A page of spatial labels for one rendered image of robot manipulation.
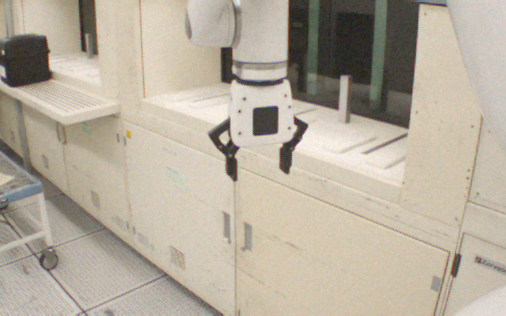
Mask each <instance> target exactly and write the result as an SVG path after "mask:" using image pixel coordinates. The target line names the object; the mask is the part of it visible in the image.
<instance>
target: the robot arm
mask: <svg viewBox="0 0 506 316"><path fill-rule="evenodd" d="M445 1H446V5H447V7H448V11H449V15H450V18H451V22H452V26H453V30H454V32H455V35H456V38H457V41H458V45H459V49H460V52H461V56H462V60H463V64H464V67H465V69H466V72H467V76H468V79H469V82H470V85H471V88H472V90H473V93H474V96H475V98H476V102H477V105H478V107H479V109H480V112H481V114H482V116H483V119H484V122H485V124H486V126H487V127H488V128H489V131H490V133H491V135H492V137H493V140H494V141H495V142H496V144H497V145H498V147H499V148H500V150H501V152H502V153H503V154H504V155H505V158H506V0H445ZM288 11H289V7H288V0H188V1H187V7H186V11H185V29H186V34H187V39H188V40H189V42H190V43H191V44H192V45H194V46H199V47H208V48H213V47H233V60H232V61H234V64H232V73H233V74H236V75H238V76H239V77H237V78H235V80H234V81H232V83H231V87H230V93H229V99H228V109H227V118H226V119H225V120H224V121H222V122H221V124H219V125H218V126H216V127H215V128H214V129H212V130H211V131H209V132H208V136H209V138H210V139H211V141H212V142H213V144H214V145H215V146H216V148H217V149H218V150H219V151H221V152H222V153H223V154H224V155H225V172H226V175H227V176H229V177H230V178H231V180H232V181H233V182H235V181H237V159H236V157H235V154H236V152H237V151H238V149H240V148H241V147H253V146H262V145H271V144H280V143H282V144H283V146H282V147H281V148H280V164H279V168H280V169H281V170H282V171H283V172H284V173H285V174H286V175H288V174H290V168H291V167H292V151H294V150H295V147H296V145H297V144H298V143H299V142H300V141H301V140H302V138H303V137H302V136H303V135H304V134H305V132H306V130H307V129H308V124H307V123H305V122H303V121H302V120H300V119H298V117H296V116H294V115H293V103H292V94H291V87H290V82H289V81H288V80H285V79H283V77H285V76H286V70H287V41H288ZM294 125H295V126H297V129H296V131H295V132H294ZM226 131H227V135H228V137H229V138H230V139H229V140H228V142H227V143H226V145H225V144H223V143H222V142H221V140H220V139H219V137H220V135H222V134H223V133H224V132H226ZM293 132H294V133H293ZM453 316H506V286H504V287H501V288H499V289H497V290H494V291H492V292H490V293H487V294H485V295H484V296H482V297H481V298H479V299H476V300H475V301H473V302H471V303H470V304H468V305H466V306H465V307H464V308H462V309H461V310H459V311H458V312H457V313H456V314H454V315H453Z"/></svg>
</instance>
